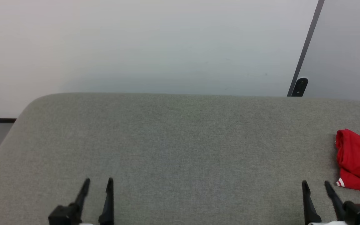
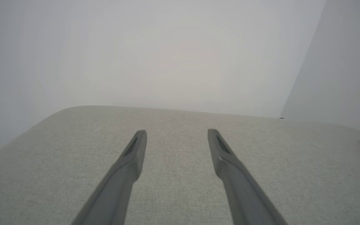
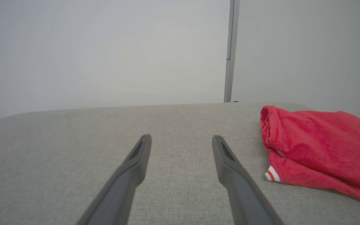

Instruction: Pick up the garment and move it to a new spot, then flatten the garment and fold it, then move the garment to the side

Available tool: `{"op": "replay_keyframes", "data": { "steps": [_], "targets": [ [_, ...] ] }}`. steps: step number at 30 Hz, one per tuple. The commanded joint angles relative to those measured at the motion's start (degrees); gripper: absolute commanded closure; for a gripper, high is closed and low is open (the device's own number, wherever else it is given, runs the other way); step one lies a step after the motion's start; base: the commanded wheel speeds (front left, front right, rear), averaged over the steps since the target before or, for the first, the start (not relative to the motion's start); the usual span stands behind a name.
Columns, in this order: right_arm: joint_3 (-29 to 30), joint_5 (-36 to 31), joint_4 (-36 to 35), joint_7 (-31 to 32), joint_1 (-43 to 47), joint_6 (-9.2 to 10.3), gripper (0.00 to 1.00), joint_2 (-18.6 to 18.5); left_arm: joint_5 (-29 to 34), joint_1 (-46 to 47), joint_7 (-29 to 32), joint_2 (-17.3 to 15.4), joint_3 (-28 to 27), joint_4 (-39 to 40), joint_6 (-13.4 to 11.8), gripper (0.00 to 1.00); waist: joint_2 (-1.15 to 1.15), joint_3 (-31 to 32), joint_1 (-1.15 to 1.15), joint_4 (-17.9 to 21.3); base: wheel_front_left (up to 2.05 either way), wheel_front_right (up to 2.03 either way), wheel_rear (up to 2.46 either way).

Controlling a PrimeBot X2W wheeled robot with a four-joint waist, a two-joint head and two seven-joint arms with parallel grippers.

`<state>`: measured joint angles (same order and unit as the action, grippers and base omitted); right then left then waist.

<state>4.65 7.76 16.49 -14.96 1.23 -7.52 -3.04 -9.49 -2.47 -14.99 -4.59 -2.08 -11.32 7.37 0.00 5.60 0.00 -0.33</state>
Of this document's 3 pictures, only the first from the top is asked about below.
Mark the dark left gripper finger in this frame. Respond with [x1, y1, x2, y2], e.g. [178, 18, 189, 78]
[73, 178, 91, 217]
[98, 177, 114, 225]

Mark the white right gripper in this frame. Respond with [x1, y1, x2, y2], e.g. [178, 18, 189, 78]
[302, 180, 351, 225]

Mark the red white basketball jersey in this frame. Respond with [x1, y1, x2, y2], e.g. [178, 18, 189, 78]
[335, 129, 360, 196]

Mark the black oblong wall fixture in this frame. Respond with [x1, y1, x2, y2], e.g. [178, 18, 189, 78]
[292, 77, 309, 97]

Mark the dark door frame strip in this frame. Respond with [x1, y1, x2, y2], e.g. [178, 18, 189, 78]
[287, 0, 325, 97]

